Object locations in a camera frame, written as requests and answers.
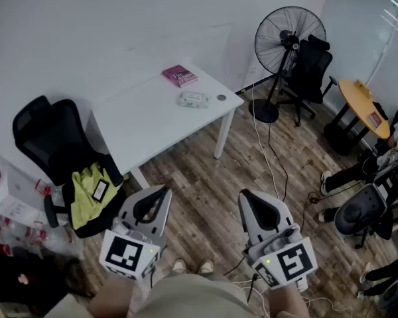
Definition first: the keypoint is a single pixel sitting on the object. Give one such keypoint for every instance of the white cardboard box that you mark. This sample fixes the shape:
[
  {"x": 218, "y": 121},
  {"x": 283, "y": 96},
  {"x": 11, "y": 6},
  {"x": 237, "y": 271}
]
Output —
[{"x": 16, "y": 194}]

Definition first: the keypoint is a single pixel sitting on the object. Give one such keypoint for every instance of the black bag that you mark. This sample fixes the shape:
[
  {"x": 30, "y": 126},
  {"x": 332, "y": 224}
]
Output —
[{"x": 20, "y": 280}]

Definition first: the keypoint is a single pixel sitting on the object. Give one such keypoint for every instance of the small red box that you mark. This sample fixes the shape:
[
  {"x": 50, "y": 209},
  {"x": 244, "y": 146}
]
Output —
[{"x": 374, "y": 119}]

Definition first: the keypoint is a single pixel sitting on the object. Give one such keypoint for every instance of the black high-back office chair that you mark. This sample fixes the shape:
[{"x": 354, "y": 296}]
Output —
[{"x": 311, "y": 75}]

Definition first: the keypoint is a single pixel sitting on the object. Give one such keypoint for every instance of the black-edged badge card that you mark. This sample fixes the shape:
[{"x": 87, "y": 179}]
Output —
[{"x": 101, "y": 189}]

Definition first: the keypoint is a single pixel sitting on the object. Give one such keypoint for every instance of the round yellow table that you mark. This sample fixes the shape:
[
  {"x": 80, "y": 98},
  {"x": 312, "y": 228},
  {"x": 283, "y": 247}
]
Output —
[{"x": 355, "y": 104}]

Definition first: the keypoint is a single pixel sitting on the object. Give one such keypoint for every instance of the person's right forearm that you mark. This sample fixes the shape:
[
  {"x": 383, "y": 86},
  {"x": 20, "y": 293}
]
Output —
[{"x": 287, "y": 301}]

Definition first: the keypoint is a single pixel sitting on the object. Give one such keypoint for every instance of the grey plastic chair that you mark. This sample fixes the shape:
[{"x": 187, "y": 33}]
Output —
[{"x": 355, "y": 214}]

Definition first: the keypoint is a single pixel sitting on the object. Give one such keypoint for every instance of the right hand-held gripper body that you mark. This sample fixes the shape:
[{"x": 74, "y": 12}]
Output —
[{"x": 292, "y": 260}]

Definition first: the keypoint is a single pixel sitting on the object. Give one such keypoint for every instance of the clear bags with red parts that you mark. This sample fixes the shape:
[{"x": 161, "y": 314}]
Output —
[{"x": 53, "y": 237}]

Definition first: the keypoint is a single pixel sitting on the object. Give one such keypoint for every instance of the white table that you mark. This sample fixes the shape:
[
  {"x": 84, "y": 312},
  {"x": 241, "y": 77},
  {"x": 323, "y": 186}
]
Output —
[{"x": 146, "y": 124}]

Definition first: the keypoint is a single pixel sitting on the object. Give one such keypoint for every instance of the person's right shoe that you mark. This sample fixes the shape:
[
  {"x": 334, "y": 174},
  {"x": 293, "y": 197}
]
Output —
[{"x": 206, "y": 266}]

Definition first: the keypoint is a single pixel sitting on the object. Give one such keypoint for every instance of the pink book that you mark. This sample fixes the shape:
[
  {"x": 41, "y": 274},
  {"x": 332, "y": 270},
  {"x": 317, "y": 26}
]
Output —
[{"x": 179, "y": 76}]

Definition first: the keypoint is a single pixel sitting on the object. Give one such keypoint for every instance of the white wet wipe pack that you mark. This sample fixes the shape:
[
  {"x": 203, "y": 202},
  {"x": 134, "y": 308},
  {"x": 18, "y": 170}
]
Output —
[{"x": 192, "y": 104}]

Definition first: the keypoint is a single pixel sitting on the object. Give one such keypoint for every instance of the yellow-green vest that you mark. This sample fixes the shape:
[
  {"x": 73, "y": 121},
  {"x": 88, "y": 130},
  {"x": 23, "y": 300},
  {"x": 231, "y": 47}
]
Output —
[{"x": 83, "y": 197}]

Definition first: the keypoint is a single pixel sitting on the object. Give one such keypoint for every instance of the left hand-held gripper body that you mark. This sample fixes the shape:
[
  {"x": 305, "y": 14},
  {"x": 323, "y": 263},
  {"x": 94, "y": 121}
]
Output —
[{"x": 122, "y": 255}]

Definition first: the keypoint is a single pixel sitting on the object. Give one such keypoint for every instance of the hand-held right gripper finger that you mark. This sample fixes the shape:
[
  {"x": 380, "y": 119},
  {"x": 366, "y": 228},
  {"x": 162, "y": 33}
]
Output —
[
  {"x": 244, "y": 214},
  {"x": 282, "y": 209}
]

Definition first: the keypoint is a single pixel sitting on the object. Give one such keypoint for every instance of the person's left forearm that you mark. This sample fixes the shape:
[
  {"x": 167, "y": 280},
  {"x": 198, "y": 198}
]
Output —
[{"x": 112, "y": 296}]

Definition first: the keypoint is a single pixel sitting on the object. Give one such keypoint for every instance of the black standing fan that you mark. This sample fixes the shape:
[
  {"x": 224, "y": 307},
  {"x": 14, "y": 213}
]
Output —
[{"x": 268, "y": 35}]

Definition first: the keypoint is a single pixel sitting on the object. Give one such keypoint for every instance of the black mesh office chair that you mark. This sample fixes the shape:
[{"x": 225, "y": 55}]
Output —
[{"x": 53, "y": 134}]

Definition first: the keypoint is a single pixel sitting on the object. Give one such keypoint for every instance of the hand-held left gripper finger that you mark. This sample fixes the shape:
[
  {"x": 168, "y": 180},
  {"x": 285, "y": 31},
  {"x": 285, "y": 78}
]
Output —
[
  {"x": 136, "y": 200},
  {"x": 163, "y": 214}
]

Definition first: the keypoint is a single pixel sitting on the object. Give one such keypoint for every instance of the person's beige clothing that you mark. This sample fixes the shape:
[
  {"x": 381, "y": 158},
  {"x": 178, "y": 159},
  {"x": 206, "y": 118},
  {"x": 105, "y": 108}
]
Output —
[{"x": 192, "y": 296}]

